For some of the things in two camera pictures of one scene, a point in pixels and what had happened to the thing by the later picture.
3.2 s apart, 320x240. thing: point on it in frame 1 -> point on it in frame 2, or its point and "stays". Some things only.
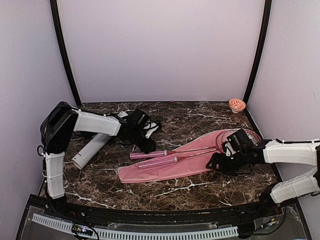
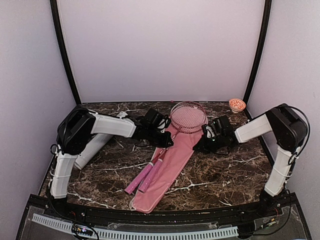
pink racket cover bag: (192, 158) -> (174, 159)
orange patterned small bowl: (236, 105) stays
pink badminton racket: (220, 140) -> (187, 117)
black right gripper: (216, 156) -> (203, 144)
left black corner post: (61, 45) stays
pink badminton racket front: (220, 140) -> (187, 117)
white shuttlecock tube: (90, 150) stays
